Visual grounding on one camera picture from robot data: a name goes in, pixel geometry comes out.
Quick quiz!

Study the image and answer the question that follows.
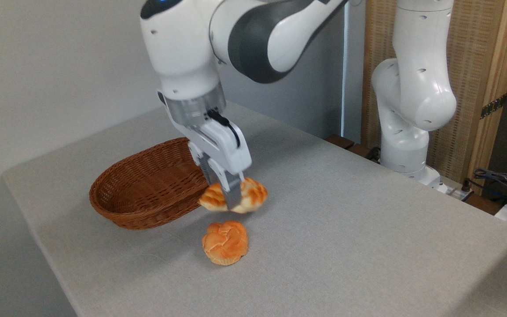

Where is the brown woven wicker basket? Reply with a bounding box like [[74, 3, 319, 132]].
[[89, 137, 210, 230]]

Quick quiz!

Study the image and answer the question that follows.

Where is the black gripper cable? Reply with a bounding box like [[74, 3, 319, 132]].
[[207, 109, 241, 148]]

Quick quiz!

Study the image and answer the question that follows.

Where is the dark wooden ledge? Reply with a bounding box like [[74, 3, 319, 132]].
[[324, 134, 382, 162]]

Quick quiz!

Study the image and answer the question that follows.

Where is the black screen hinge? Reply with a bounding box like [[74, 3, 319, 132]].
[[480, 94, 507, 120]]

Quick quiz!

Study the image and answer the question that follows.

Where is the long braided bread loaf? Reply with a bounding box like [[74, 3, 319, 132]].
[[198, 177, 268, 214]]

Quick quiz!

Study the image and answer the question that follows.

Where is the wooden woven folding screen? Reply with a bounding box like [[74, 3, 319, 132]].
[[361, 0, 507, 195]]

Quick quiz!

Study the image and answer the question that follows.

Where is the bundle of dark cables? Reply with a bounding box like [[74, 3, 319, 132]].
[[461, 168, 507, 204]]

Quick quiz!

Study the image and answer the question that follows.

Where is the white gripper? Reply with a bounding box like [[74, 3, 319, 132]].
[[157, 90, 253, 211]]

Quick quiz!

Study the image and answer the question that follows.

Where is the round orange bread roll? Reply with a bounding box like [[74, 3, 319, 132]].
[[202, 221, 249, 266]]

